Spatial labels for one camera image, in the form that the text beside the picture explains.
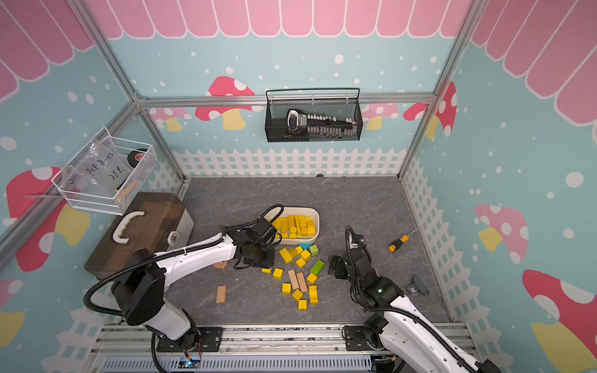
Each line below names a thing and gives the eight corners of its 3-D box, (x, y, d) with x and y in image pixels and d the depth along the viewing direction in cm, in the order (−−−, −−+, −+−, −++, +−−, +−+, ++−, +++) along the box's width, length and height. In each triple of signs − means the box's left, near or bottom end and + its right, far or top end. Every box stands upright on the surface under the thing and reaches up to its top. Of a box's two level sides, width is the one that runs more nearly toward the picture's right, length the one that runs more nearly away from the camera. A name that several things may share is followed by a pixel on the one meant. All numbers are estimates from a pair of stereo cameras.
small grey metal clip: (409, 294, 86) (411, 292, 84) (404, 276, 90) (406, 274, 88) (426, 294, 86) (428, 292, 84) (420, 276, 90) (422, 274, 88)
